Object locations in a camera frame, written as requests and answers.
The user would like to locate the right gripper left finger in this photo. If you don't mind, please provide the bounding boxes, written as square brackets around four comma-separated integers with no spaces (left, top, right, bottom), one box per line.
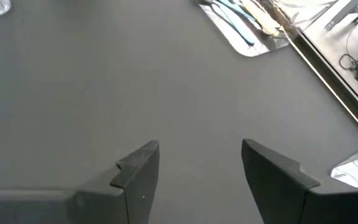
[0,139,161,224]

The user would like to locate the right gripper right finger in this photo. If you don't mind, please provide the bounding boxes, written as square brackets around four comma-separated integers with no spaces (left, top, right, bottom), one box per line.
[241,138,358,224]

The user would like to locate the black spoon blue handle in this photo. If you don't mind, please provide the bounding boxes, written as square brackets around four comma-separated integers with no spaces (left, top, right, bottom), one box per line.
[211,0,257,47]

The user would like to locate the metal frame legs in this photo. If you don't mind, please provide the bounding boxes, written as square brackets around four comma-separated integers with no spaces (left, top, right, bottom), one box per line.
[324,0,358,31]

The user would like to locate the black coiled cable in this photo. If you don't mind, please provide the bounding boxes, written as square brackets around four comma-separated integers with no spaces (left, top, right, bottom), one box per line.
[338,27,358,72]

